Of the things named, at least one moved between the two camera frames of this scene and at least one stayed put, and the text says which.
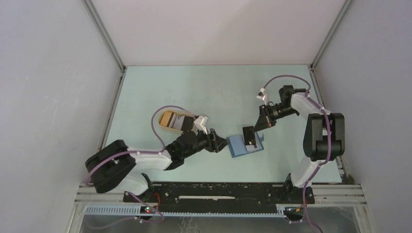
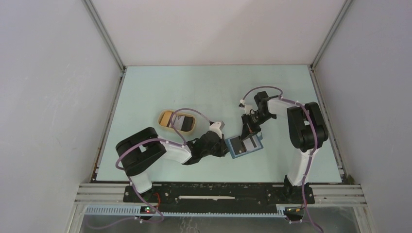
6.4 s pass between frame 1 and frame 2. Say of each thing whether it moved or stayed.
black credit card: moved
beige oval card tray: stayed
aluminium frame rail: stayed
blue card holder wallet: stayed
